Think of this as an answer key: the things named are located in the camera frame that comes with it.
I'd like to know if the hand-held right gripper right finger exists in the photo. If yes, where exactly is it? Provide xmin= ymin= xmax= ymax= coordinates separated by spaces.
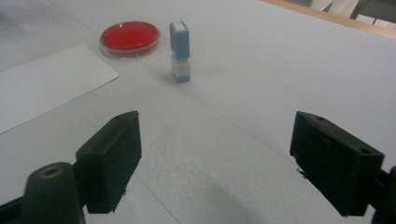
xmin=290 ymin=110 xmax=386 ymax=217

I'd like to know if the round red ink pad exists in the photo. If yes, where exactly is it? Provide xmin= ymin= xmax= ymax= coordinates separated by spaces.
xmin=99 ymin=21 xmax=162 ymax=60

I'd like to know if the blue stamp cap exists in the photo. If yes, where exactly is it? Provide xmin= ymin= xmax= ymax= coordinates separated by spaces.
xmin=169 ymin=21 xmax=191 ymax=61

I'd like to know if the wooden table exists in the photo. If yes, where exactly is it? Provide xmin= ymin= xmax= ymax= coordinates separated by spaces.
xmin=261 ymin=0 xmax=396 ymax=40

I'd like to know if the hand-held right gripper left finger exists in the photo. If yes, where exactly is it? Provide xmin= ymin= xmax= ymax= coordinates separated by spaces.
xmin=75 ymin=110 xmax=143 ymax=215

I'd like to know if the white paper sheet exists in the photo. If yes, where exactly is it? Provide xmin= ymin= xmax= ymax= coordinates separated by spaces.
xmin=0 ymin=43 xmax=120 ymax=135

